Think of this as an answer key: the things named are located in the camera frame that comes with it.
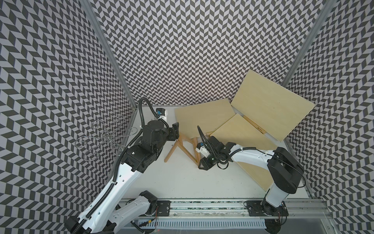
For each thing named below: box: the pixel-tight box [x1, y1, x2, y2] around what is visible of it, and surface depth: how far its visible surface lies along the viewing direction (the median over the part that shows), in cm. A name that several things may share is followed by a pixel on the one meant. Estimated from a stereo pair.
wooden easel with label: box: [242, 114, 267, 135], surface depth 105 cm
